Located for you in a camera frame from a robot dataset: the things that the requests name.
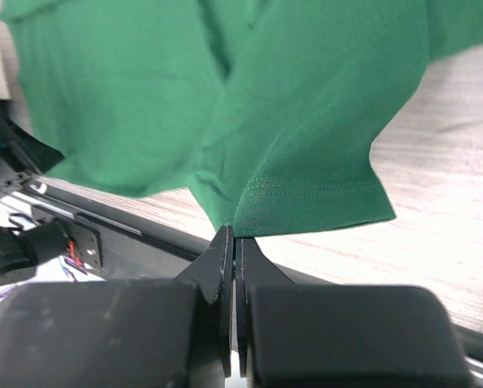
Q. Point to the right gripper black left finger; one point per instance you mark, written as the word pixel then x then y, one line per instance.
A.
pixel 123 333

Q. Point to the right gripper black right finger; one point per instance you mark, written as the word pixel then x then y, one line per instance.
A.
pixel 292 335

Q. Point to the green t-shirt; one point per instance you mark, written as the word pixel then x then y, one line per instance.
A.
pixel 264 110

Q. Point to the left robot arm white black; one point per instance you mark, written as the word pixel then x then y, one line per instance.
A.
pixel 22 252

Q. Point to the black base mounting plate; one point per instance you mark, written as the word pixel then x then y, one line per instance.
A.
pixel 129 246

